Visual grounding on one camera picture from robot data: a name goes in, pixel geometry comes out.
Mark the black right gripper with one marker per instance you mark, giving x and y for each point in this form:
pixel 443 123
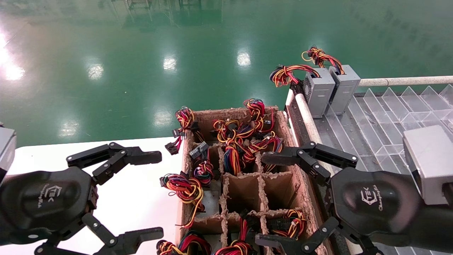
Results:
pixel 375 203

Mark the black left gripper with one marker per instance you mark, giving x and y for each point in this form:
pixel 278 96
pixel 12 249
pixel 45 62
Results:
pixel 46 202

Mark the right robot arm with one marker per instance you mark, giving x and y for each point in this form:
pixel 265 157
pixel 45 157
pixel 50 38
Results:
pixel 439 230

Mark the brown cardboard divider box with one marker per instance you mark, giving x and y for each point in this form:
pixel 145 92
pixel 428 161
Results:
pixel 244 193

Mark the clear acrylic divider tray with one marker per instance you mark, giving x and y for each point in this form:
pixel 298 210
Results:
pixel 382 120

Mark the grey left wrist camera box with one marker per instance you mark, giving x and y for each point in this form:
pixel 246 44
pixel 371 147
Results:
pixel 6 148

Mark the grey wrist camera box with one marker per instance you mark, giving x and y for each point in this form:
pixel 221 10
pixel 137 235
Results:
pixel 6 148
pixel 430 159

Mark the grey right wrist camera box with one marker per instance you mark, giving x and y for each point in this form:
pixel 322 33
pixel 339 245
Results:
pixel 430 159

